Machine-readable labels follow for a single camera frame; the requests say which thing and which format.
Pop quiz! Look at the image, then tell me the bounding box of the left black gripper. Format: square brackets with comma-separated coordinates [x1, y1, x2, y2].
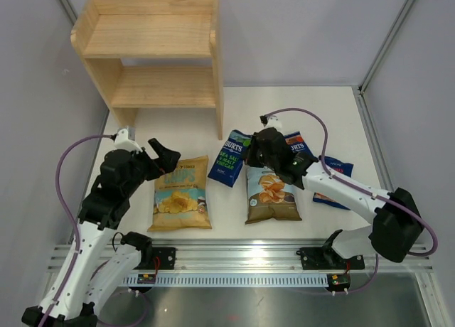
[124, 138, 181, 196]

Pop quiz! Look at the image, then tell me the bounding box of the blue spicy sweet chilli bag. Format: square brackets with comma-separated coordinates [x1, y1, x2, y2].
[284, 131, 318, 161]

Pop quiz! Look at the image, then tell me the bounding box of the blue sea salt vinegar bag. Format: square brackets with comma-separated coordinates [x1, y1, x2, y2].
[208, 129, 251, 188]

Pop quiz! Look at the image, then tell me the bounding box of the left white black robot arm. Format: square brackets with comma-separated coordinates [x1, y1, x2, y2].
[21, 134, 181, 326]

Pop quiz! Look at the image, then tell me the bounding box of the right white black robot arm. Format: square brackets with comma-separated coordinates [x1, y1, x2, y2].
[245, 127, 423, 269]

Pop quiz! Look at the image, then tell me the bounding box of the yellow kettle cooked chips bag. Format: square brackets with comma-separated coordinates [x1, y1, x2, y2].
[148, 155, 212, 232]

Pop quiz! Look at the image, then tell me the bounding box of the light blue cassava chips bag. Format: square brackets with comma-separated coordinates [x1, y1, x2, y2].
[245, 166, 302, 225]

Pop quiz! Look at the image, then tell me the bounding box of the wooden two-tier shelf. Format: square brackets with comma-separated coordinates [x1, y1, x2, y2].
[70, 0, 224, 133]

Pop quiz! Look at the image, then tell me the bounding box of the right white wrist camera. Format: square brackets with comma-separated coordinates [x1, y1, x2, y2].
[259, 115, 282, 131]

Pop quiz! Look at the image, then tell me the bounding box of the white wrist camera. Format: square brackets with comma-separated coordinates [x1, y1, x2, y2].
[111, 127, 141, 152]
[259, 115, 282, 131]

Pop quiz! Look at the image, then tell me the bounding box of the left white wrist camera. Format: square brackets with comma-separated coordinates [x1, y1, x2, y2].
[111, 127, 141, 152]

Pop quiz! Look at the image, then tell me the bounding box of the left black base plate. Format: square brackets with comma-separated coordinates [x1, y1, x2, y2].
[135, 247, 176, 271]

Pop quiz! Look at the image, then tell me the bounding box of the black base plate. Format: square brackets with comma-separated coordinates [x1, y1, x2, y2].
[135, 247, 176, 271]
[296, 247, 365, 271]

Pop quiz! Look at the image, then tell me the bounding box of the aluminium mounting rail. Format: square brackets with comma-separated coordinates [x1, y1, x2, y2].
[47, 239, 433, 273]

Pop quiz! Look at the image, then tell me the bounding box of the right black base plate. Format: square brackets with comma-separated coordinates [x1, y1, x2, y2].
[296, 247, 365, 271]

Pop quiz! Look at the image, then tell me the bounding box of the white slotted cable duct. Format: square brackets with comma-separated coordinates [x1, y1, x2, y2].
[119, 273, 328, 288]

